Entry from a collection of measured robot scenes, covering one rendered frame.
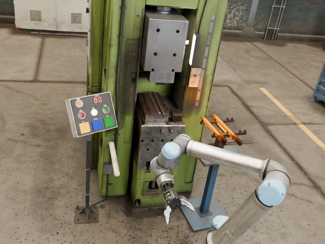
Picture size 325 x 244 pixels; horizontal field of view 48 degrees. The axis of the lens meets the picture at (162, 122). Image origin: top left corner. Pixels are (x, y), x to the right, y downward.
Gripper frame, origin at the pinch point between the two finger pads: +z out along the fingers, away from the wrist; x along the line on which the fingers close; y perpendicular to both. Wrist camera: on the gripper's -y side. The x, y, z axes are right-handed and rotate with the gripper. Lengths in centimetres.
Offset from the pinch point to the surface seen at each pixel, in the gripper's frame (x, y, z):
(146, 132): -9, -59, -109
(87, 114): -36, -10, -111
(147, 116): -2, -51, -118
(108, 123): -27, -25, -108
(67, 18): -92, -222, -614
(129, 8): 28, 20, -155
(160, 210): -38, -136, -80
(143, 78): 9, -57, -166
